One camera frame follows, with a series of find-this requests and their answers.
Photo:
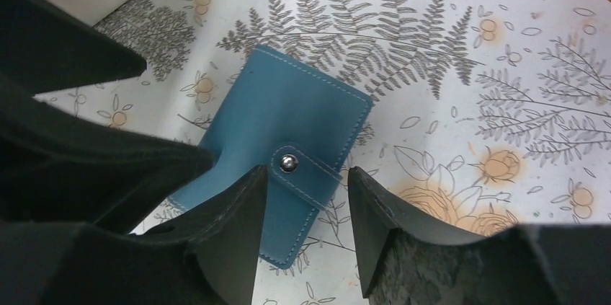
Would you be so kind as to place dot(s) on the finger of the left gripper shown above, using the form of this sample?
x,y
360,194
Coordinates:
x,y
44,49
56,167

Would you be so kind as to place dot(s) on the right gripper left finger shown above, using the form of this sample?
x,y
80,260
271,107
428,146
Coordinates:
x,y
220,239

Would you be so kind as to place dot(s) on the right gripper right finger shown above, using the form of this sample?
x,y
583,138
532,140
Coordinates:
x,y
406,256

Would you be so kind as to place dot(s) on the blue leather card holder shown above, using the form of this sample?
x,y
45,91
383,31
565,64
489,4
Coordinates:
x,y
298,122

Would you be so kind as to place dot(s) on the floral patterned table mat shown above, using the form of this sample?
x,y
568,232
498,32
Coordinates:
x,y
486,113

